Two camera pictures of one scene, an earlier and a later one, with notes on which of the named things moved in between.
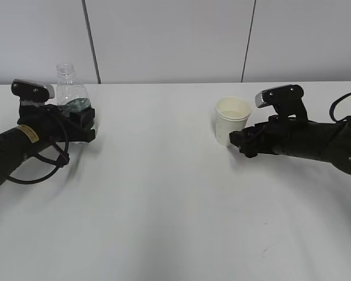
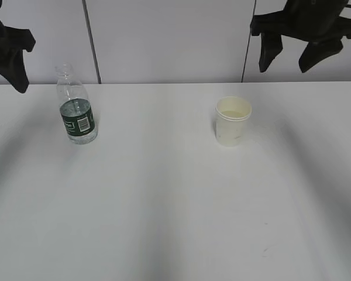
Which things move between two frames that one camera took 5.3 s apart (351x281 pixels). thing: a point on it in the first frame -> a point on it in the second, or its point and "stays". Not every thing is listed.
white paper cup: x=231 y=114 stays
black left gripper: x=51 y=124 -> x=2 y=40
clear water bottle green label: x=71 y=93 stays
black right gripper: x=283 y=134 -> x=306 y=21
